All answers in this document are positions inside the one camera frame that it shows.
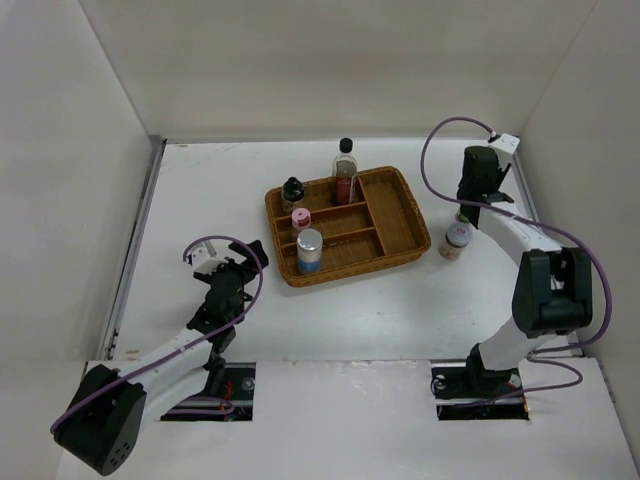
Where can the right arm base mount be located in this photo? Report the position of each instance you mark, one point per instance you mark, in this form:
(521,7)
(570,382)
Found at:
(463,394)

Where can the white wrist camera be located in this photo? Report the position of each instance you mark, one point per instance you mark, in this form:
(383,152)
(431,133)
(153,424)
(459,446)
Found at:
(200,263)
(505,145)

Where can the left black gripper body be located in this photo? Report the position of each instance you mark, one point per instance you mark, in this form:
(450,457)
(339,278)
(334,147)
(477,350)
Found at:
(243,270)

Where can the brown wicker divided basket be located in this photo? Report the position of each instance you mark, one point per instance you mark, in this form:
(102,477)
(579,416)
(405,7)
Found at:
(381,229)

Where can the pink-cap spice bottle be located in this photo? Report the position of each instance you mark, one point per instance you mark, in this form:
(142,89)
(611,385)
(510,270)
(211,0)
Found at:
(300,220)

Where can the yellow-cap red sauce bottle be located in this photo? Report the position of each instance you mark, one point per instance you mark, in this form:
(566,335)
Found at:
(461,217)

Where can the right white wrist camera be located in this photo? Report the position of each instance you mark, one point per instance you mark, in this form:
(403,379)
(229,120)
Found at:
(505,145)

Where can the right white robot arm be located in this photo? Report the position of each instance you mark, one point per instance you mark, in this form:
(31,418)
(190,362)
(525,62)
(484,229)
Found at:
(553,291)

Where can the black-cap spice bottle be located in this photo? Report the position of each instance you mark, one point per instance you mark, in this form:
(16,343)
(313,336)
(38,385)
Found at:
(292,194)

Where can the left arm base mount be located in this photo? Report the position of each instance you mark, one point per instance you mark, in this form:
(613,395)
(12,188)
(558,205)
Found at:
(228,396)

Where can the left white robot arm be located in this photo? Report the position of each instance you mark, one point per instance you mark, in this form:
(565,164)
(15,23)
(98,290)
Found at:
(112,406)

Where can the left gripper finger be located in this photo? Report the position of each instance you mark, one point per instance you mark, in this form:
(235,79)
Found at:
(210,249)
(253,253)

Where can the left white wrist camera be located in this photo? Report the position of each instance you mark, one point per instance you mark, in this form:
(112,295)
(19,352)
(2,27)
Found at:
(200,263)

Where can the tall clear black-cap bottle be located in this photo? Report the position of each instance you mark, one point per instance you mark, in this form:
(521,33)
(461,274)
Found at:
(344,172)

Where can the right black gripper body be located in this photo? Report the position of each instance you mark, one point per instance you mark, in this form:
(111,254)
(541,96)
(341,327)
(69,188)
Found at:
(501,174)

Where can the white-lid brown spice jar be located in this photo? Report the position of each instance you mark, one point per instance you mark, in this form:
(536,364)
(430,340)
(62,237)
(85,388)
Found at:
(457,237)

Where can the silver-lid blue-label jar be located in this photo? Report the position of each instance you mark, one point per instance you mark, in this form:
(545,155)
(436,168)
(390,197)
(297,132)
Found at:
(309,245)

